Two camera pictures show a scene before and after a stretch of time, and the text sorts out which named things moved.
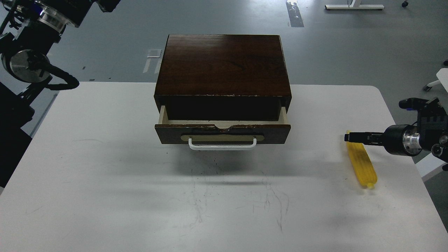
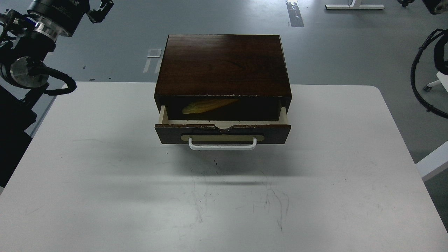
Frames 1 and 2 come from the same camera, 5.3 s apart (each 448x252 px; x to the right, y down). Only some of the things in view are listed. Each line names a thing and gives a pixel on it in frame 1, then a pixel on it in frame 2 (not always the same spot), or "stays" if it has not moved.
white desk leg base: [354, 4] stays
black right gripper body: [402, 139] -> [434, 6]
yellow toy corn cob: [363, 164] -> [201, 105]
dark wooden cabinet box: [223, 78] stays
